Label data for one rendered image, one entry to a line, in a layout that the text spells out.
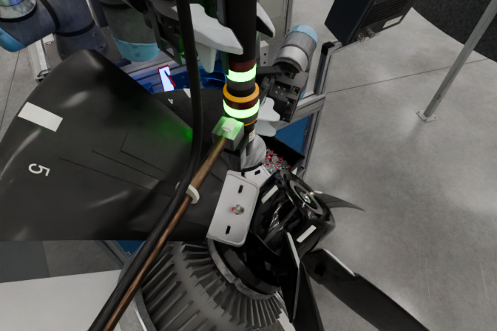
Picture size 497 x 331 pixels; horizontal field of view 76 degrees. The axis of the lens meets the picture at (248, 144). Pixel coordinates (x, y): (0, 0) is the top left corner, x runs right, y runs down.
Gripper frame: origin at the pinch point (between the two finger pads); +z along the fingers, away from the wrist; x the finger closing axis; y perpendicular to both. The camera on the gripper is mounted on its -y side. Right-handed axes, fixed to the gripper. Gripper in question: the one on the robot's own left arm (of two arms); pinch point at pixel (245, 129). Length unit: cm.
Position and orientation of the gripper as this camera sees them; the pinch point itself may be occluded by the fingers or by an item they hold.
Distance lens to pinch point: 61.7
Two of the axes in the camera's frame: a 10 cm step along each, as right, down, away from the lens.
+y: 9.2, 3.5, -1.4
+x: -1.0, 5.9, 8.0
